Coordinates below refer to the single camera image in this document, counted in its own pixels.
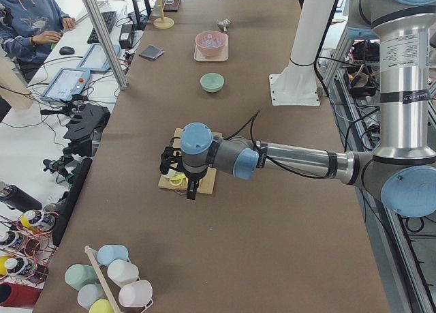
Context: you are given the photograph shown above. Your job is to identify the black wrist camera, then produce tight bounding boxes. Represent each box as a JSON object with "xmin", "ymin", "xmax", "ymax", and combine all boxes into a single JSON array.
[{"xmin": 159, "ymin": 146, "xmax": 184, "ymax": 175}]

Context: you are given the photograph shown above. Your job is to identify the aluminium frame post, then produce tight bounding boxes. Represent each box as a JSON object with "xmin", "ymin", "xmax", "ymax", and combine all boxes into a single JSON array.
[{"xmin": 82, "ymin": 0, "xmax": 128, "ymax": 91}]

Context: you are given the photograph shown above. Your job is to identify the cream rectangular tray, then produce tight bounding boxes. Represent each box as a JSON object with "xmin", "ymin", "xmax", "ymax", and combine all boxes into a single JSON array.
[{"xmin": 193, "ymin": 36, "xmax": 230, "ymax": 63}]

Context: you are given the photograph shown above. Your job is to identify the green plastic cup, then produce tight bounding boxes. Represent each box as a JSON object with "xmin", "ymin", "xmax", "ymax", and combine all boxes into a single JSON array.
[{"xmin": 64, "ymin": 264, "xmax": 98, "ymax": 290}]

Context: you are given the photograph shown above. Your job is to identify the yellow paint bottle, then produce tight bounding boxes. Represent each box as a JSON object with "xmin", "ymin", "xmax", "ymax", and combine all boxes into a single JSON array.
[{"xmin": 22, "ymin": 210, "xmax": 56, "ymax": 232}]

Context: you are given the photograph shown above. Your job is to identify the grey purple folded cloth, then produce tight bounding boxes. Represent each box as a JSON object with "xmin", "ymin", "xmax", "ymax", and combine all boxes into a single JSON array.
[{"xmin": 139, "ymin": 44, "xmax": 165, "ymax": 61}]

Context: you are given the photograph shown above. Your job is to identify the pink plastic cup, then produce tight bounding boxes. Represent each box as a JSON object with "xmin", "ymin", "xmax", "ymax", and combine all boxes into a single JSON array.
[{"xmin": 119, "ymin": 280, "xmax": 153, "ymax": 308}]

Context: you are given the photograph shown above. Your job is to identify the blue plastic cup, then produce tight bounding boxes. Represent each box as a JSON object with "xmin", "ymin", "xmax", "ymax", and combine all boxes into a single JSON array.
[{"xmin": 97, "ymin": 245, "xmax": 129, "ymax": 266}]

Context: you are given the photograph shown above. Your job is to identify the black thermos bottle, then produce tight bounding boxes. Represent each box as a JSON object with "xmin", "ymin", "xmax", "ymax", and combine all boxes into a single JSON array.
[{"xmin": 1, "ymin": 181, "xmax": 42, "ymax": 212}]

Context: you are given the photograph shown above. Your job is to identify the black bar on table edge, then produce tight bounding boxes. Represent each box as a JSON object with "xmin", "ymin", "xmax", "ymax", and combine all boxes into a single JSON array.
[{"xmin": 52, "ymin": 158, "xmax": 93, "ymax": 247}]

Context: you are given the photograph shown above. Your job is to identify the wooden mug tree stand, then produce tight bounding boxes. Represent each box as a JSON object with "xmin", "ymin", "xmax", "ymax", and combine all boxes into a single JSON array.
[{"xmin": 153, "ymin": 0, "xmax": 174, "ymax": 29}]

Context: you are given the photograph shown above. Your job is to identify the bamboo cutting board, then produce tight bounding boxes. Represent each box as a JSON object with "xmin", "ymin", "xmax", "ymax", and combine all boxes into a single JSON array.
[{"xmin": 158, "ymin": 128, "xmax": 217, "ymax": 194}]

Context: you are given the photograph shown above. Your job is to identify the pink bowl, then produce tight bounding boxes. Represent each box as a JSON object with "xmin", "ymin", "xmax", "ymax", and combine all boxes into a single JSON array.
[{"xmin": 195, "ymin": 30, "xmax": 228, "ymax": 57}]

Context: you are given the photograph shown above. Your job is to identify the red container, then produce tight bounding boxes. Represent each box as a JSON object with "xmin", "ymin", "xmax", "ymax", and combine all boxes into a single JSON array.
[{"xmin": 1, "ymin": 282, "xmax": 42, "ymax": 308}]

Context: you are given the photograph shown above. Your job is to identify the blue teach pendant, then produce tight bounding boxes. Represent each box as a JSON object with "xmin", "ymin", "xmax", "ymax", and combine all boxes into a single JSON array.
[
  {"xmin": 77, "ymin": 43, "xmax": 110, "ymax": 73},
  {"xmin": 40, "ymin": 68, "xmax": 91, "ymax": 102}
]

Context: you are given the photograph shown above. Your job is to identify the black power adapter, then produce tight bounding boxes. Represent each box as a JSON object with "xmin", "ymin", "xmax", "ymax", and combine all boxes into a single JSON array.
[{"xmin": 119, "ymin": 24, "xmax": 135, "ymax": 49}]

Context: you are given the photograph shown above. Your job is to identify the grey plastic cup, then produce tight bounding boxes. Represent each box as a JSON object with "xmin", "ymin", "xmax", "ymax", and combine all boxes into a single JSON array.
[{"xmin": 77, "ymin": 284, "xmax": 106, "ymax": 310}]

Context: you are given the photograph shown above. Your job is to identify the black computer mouse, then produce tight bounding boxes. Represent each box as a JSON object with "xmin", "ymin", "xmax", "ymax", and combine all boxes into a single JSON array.
[{"xmin": 59, "ymin": 46, "xmax": 75, "ymax": 56}]

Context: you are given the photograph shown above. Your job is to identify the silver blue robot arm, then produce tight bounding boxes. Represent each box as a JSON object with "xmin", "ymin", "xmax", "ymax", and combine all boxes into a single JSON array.
[{"xmin": 177, "ymin": 0, "xmax": 435, "ymax": 218}]

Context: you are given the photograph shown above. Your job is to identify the clear ice cubes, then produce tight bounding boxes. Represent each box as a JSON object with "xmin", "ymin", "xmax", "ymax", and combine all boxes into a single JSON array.
[{"xmin": 198, "ymin": 33, "xmax": 223, "ymax": 49}]

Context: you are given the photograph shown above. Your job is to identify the wooden cup rack rod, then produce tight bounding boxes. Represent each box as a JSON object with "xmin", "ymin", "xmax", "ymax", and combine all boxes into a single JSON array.
[{"xmin": 84, "ymin": 245, "xmax": 121, "ymax": 313}]

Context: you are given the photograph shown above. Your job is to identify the copper wire bottle rack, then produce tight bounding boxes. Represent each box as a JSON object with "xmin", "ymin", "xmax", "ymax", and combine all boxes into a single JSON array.
[{"xmin": 1, "ymin": 209, "xmax": 59, "ymax": 286}]

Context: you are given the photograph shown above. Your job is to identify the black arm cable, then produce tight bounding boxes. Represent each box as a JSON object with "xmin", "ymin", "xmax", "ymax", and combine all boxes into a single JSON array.
[{"xmin": 224, "ymin": 109, "xmax": 334, "ymax": 179}]

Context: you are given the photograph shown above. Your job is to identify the blue teach pendant near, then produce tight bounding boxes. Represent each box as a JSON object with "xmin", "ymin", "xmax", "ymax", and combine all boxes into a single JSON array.
[{"xmin": 40, "ymin": 68, "xmax": 91, "ymax": 102}]

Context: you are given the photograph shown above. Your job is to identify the blue teach pendant far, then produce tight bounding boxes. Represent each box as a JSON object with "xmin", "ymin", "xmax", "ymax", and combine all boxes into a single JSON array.
[{"xmin": 77, "ymin": 43, "xmax": 110, "ymax": 73}]

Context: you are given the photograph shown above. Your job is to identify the black keyboard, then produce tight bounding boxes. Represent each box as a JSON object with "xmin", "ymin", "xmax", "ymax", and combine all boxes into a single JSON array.
[{"xmin": 87, "ymin": 10, "xmax": 118, "ymax": 44}]

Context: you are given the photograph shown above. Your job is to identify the metal ice scoop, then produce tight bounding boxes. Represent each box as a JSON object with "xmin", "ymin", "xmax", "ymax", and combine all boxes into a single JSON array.
[{"xmin": 217, "ymin": 18, "xmax": 231, "ymax": 33}]

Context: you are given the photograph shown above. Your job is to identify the person in blue hoodie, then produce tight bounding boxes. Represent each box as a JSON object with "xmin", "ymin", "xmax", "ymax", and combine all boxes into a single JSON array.
[{"xmin": 1, "ymin": 0, "xmax": 76, "ymax": 65}]

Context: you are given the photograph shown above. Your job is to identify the mint green bowl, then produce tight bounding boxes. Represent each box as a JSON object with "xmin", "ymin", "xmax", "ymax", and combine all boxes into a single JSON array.
[{"xmin": 200, "ymin": 73, "xmax": 225, "ymax": 93}]

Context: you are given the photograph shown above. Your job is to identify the yellow plastic cup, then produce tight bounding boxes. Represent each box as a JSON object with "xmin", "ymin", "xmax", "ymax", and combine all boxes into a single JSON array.
[{"xmin": 89, "ymin": 299, "xmax": 114, "ymax": 313}]

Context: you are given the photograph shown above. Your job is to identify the white plastic cup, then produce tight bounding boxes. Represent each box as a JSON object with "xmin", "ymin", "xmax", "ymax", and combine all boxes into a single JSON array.
[{"xmin": 107, "ymin": 259, "xmax": 139, "ymax": 288}]

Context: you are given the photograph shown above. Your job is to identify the white camera post base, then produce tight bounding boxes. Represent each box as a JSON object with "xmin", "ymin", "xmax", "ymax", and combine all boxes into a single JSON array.
[{"xmin": 269, "ymin": 0, "xmax": 338, "ymax": 106}]

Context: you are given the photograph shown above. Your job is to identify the dark wooden tray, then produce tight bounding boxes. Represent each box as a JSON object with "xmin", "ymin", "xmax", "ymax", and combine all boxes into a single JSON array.
[{"xmin": 163, "ymin": 0, "xmax": 181, "ymax": 12}]

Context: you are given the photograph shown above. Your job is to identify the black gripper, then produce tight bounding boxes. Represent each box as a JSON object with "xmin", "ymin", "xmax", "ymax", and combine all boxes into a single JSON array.
[{"xmin": 184, "ymin": 169, "xmax": 207, "ymax": 200}]

